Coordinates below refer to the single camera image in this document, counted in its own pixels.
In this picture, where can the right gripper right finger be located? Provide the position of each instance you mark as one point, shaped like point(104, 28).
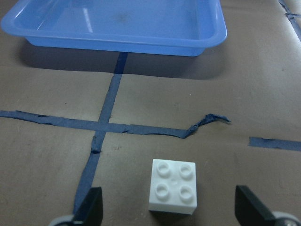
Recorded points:
point(250, 211)

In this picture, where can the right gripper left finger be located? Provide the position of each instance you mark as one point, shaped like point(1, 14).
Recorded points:
point(90, 212)

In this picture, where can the white block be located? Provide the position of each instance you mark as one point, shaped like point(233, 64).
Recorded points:
point(173, 187)

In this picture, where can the blue plastic tray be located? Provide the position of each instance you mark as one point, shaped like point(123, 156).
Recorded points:
point(165, 27)

